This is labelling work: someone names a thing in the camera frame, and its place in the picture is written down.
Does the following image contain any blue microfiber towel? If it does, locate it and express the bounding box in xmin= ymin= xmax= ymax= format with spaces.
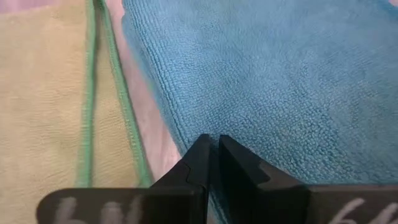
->
xmin=121 ymin=0 xmax=398 ymax=224

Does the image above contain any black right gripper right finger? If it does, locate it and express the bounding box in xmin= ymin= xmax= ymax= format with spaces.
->
xmin=218 ymin=134 xmax=398 ymax=224

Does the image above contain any green microfiber towel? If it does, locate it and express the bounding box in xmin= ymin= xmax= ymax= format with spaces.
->
xmin=0 ymin=0 xmax=153 ymax=224

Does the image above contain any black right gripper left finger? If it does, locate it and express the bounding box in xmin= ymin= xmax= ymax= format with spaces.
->
xmin=36 ymin=133 xmax=212 ymax=224

